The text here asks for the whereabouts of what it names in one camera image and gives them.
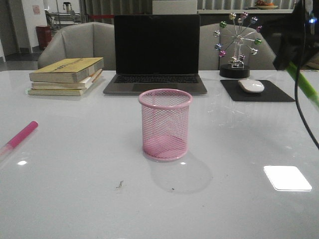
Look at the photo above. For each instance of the grey open laptop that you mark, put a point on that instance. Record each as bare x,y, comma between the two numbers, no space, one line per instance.
156,51

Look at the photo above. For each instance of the beige book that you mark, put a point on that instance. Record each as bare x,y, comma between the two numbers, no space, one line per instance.
67,92
84,84

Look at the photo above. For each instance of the white box behind laptop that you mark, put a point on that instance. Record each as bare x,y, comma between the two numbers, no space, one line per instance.
174,7

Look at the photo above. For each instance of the pink mesh pen holder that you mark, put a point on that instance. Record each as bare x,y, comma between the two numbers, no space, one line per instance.
165,123

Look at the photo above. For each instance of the pink highlighter pen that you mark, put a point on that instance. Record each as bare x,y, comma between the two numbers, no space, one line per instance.
17,139

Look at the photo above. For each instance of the bottom beige book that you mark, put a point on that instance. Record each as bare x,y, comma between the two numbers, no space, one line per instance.
67,92

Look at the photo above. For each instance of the left grey armchair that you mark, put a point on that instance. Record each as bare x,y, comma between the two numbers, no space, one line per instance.
93,39

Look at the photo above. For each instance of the green highlighter pen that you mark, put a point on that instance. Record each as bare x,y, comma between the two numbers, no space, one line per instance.
302,83

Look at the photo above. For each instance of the middle beige book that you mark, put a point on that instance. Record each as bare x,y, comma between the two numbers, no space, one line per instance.
84,84

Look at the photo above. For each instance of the white computer mouse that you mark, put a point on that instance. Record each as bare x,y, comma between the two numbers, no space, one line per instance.
251,86

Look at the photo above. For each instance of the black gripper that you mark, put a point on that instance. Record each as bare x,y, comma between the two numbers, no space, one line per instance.
297,34

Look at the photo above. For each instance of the fruit bowl on counter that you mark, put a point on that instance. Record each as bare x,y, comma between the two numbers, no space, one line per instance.
264,4

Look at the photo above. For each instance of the right grey armchair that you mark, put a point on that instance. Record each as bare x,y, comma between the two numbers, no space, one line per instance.
209,59

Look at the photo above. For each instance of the grey armchair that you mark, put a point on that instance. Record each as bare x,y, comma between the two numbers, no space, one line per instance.
93,39
209,59

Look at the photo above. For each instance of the top yellow book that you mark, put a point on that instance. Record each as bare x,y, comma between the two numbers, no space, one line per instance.
70,70

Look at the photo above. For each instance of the red bin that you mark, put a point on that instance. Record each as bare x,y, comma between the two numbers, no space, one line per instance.
44,36

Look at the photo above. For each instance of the ferris wheel desk toy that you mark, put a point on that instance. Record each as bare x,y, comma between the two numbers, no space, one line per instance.
238,43

